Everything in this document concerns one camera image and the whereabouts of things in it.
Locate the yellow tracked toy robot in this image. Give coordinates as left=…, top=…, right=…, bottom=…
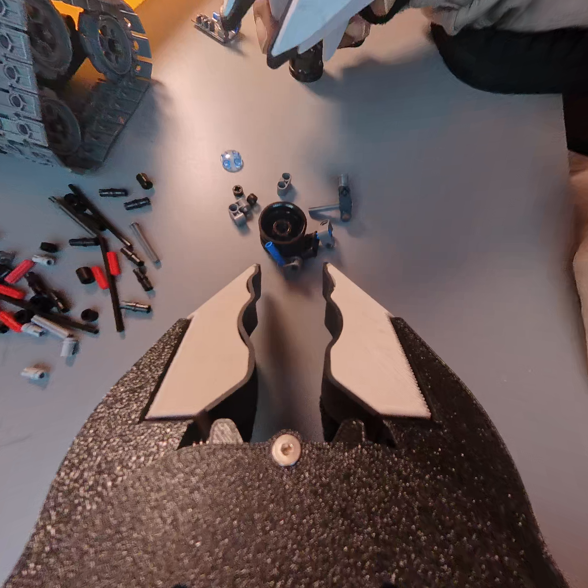
left=0, top=0, right=154, bottom=173

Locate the person's right forearm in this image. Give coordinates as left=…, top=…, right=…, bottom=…
left=409, top=0, right=588, bottom=34

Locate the blue grey connector assembly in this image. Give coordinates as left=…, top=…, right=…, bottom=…
left=263, top=221, right=335, bottom=273

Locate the grey axle assembly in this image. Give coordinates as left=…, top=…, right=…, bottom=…
left=191, top=0, right=244, bottom=45

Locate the black toy wheel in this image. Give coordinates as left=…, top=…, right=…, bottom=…
left=258, top=202, right=307, bottom=251

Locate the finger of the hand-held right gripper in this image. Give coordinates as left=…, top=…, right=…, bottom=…
left=265, top=0, right=342, bottom=70
left=315, top=0, right=377, bottom=63

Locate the black long axle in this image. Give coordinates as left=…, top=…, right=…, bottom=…
left=97, top=235, right=126, bottom=333
left=51, top=184, right=148, bottom=267

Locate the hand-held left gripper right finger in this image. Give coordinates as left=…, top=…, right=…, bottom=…
left=320, top=264, right=432, bottom=442

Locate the dark beam with axle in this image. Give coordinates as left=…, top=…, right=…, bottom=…
left=308, top=175, right=353, bottom=224

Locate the pile of small pins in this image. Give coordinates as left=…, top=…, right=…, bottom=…
left=0, top=237, right=155, bottom=382

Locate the person's beige jacket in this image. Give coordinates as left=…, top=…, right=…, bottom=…
left=568, top=152, right=588, bottom=350

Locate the small black wheel rim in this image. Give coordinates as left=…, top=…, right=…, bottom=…
left=289, top=42, right=325, bottom=83

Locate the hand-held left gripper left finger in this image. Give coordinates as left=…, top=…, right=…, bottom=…
left=145, top=265, right=262, bottom=443

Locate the person's right hand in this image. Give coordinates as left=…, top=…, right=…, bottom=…
left=252, top=0, right=276, bottom=48

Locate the grey short axle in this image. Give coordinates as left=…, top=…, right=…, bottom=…
left=130, top=221, right=160, bottom=265

